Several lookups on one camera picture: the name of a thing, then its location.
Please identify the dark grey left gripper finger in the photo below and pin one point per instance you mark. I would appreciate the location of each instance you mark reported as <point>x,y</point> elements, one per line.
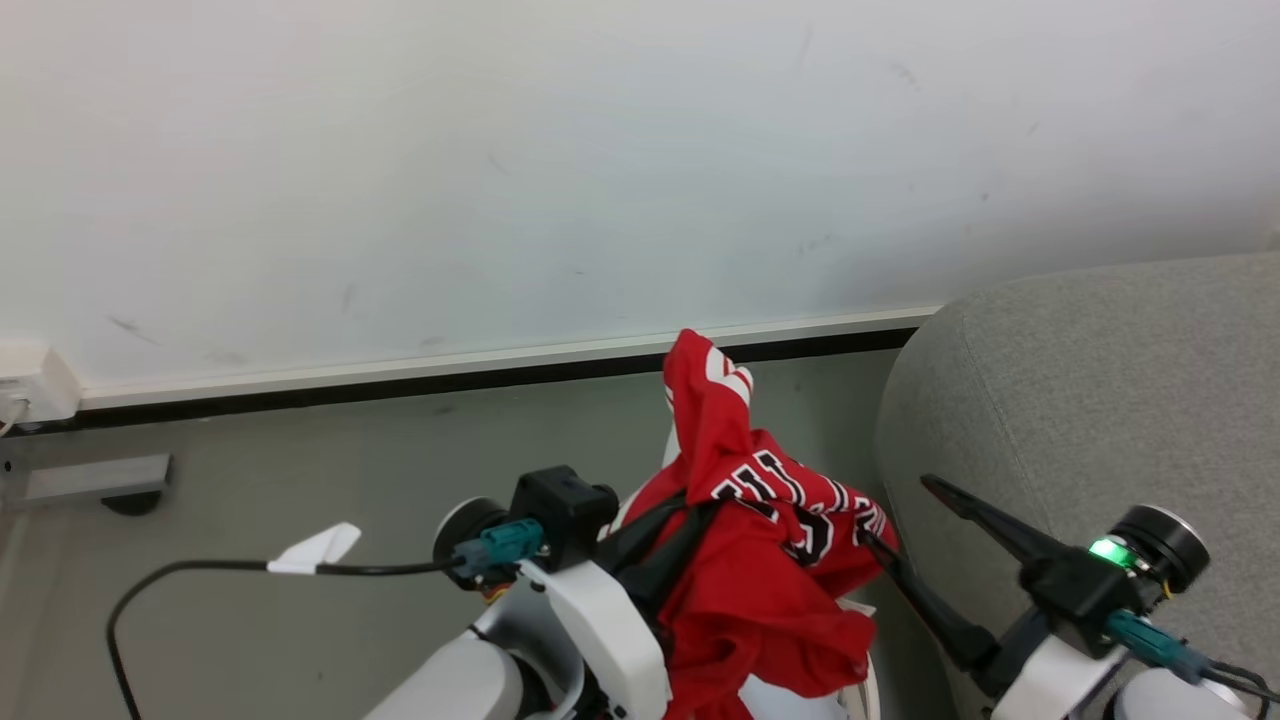
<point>675,570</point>
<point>645,522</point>

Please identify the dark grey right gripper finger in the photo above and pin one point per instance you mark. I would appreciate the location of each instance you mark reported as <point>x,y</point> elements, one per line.
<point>1000,525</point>
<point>935,610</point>

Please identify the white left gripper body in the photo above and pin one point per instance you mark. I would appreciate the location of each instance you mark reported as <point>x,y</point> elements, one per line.
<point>610,630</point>

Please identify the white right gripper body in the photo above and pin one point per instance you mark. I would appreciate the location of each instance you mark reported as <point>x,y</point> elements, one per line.
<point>1050,680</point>

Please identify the red basketball jersey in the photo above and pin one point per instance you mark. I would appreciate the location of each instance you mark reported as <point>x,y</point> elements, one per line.
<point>745,600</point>

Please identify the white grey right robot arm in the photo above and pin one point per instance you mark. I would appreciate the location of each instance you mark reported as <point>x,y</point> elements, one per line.
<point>1180,700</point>

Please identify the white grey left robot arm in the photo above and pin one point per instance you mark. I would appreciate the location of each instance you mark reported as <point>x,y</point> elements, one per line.
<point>450,680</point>

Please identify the black round right gripper motor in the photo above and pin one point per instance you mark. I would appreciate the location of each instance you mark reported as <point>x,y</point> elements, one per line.
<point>1165,540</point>

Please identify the grey fabric sofa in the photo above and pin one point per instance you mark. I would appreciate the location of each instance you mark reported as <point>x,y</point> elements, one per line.
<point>1100,380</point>

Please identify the white and black baseboard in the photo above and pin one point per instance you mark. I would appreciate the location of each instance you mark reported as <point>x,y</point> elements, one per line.
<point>400,375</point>

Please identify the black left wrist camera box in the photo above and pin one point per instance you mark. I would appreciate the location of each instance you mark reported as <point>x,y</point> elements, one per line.
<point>565,510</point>

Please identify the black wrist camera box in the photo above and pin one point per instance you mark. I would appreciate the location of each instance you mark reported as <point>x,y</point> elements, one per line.
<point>565,510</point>
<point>1075,595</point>

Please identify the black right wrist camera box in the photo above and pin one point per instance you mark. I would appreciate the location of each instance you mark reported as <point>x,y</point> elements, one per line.
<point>1075,595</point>

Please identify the grey metal floor bracket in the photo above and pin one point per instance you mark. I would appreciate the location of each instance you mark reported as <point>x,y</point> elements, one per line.
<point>90,480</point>

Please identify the white wall socket box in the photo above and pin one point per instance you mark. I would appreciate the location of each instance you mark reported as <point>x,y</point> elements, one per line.
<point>35,385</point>

